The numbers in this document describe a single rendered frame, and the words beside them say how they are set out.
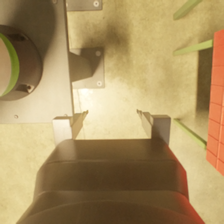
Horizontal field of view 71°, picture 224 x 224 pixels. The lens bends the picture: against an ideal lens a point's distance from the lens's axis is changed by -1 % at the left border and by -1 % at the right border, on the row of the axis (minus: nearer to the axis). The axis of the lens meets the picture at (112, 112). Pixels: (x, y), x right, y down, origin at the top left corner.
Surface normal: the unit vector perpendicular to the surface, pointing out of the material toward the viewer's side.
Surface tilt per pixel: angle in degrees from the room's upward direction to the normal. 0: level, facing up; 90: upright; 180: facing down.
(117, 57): 0
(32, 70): 66
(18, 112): 0
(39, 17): 0
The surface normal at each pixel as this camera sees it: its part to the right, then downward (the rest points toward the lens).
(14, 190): -0.01, 0.25
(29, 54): 0.87, -0.14
